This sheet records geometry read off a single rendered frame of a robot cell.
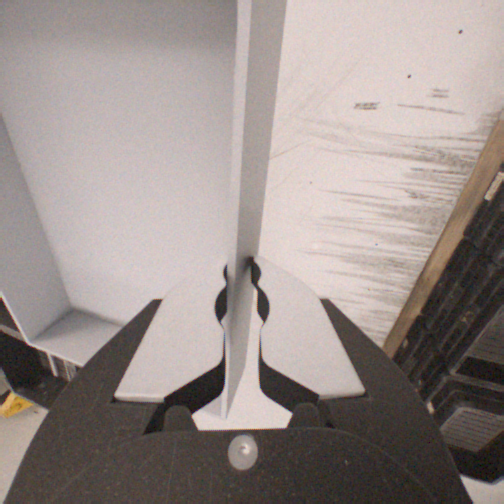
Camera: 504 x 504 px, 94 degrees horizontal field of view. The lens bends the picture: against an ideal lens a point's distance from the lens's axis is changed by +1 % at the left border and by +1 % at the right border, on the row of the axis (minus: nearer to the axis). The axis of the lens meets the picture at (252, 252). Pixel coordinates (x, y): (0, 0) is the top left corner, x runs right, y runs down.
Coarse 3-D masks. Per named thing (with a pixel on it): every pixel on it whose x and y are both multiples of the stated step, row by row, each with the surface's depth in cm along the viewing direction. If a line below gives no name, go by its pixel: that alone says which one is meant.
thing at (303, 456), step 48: (192, 432) 5; (240, 432) 5; (288, 432) 5; (336, 432) 5; (96, 480) 4; (144, 480) 4; (192, 480) 4; (240, 480) 4; (288, 480) 4; (336, 480) 4; (384, 480) 4
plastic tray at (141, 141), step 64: (0, 0) 13; (64, 0) 12; (128, 0) 12; (192, 0) 11; (256, 0) 7; (0, 64) 15; (64, 64) 14; (128, 64) 13; (192, 64) 12; (256, 64) 8; (0, 128) 17; (64, 128) 16; (128, 128) 15; (192, 128) 14; (256, 128) 10; (0, 192) 18; (64, 192) 18; (128, 192) 17; (192, 192) 15; (256, 192) 12; (0, 256) 19; (64, 256) 22; (128, 256) 20; (192, 256) 18; (64, 320) 25; (128, 320) 24
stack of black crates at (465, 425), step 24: (408, 336) 118; (432, 336) 102; (408, 360) 112; (432, 360) 96; (432, 384) 91; (456, 384) 83; (480, 384) 83; (432, 408) 89; (456, 408) 77; (480, 408) 75; (456, 432) 96; (480, 432) 92; (456, 456) 96; (480, 456) 96; (480, 480) 90
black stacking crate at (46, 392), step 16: (0, 336) 68; (0, 352) 70; (16, 352) 75; (32, 352) 81; (16, 368) 77; (32, 368) 83; (48, 368) 87; (64, 368) 84; (16, 384) 79; (32, 384) 83; (48, 384) 84; (64, 384) 85; (48, 400) 80
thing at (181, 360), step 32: (224, 256) 12; (192, 288) 10; (224, 288) 10; (160, 320) 8; (192, 320) 8; (160, 352) 7; (192, 352) 7; (224, 352) 8; (128, 384) 6; (160, 384) 6; (192, 384) 7; (224, 384) 8
